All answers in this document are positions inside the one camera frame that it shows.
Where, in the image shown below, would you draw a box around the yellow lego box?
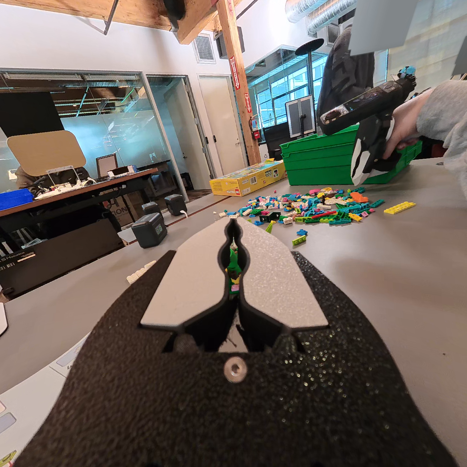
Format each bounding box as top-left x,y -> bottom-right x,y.
209,159 -> 287,198

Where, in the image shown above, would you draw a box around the green plastic bin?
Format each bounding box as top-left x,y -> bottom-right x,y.
279,124 -> 362,155
284,155 -> 411,186
282,140 -> 424,169

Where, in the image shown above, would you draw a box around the white board on stand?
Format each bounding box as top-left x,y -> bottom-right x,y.
285,94 -> 316,139

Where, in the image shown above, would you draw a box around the silver air duct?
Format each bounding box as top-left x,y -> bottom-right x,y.
285,0 -> 358,37

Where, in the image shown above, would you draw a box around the black wall speaker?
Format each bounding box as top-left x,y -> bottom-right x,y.
215,26 -> 245,58

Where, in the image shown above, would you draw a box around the black floor lamp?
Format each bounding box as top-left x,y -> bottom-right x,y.
295,38 -> 325,137

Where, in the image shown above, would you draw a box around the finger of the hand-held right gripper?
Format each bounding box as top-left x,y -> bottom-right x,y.
350,136 -> 362,176
355,126 -> 377,186

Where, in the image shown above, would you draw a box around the lego instruction booklet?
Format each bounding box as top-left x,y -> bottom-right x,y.
0,330 -> 92,467

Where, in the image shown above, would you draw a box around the white wall vent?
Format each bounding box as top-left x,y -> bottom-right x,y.
192,33 -> 216,64

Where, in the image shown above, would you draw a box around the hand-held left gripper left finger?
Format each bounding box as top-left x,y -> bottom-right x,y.
140,218 -> 238,351

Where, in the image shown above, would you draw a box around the person's right forearm grey sleeve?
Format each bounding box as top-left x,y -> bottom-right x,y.
416,80 -> 467,185

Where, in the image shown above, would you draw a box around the blue plastic bin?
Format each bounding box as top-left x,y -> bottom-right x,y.
0,189 -> 34,211

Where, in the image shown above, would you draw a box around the wooden support post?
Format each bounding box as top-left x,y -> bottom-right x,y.
216,0 -> 261,165

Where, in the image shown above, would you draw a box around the black equipment case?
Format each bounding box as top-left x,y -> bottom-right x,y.
0,218 -> 125,298

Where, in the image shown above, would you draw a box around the wooden desk with black frame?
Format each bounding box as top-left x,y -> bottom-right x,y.
0,167 -> 159,234

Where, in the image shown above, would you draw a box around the white lego pieces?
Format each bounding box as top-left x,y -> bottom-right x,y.
126,260 -> 157,284

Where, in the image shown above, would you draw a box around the white door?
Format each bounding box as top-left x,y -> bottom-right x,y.
197,73 -> 248,177

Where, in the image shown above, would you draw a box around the framed white picture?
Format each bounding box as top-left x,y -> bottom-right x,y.
96,153 -> 118,179

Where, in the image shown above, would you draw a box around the person's right hand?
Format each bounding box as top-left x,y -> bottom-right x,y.
381,98 -> 421,161

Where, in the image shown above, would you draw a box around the yellow lego plate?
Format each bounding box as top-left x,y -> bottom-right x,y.
383,201 -> 417,215

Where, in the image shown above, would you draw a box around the pile of colourful lego pieces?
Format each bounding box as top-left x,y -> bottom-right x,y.
219,186 -> 385,227

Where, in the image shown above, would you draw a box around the green lego plant build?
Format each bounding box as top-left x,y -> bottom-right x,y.
224,246 -> 243,294

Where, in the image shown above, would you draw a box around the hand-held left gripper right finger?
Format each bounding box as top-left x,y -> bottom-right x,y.
235,218 -> 329,351

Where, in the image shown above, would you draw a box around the cardboard box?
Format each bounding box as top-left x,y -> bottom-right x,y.
109,190 -> 144,227

